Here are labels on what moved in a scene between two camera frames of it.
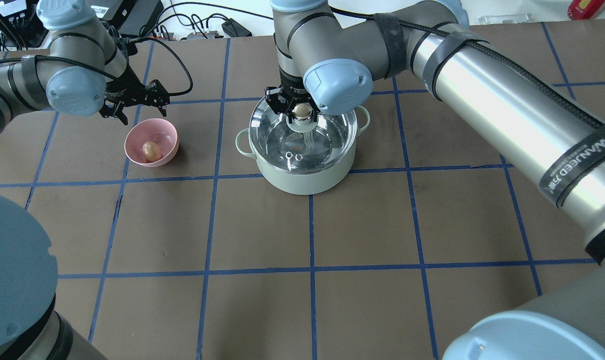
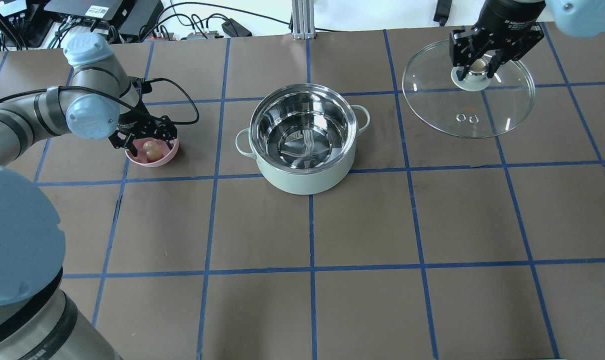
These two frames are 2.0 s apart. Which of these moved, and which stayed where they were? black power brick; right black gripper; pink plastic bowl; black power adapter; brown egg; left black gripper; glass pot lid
Moved: left black gripper; glass pot lid; right black gripper
Stayed: brown egg; black power brick; black power adapter; pink plastic bowl
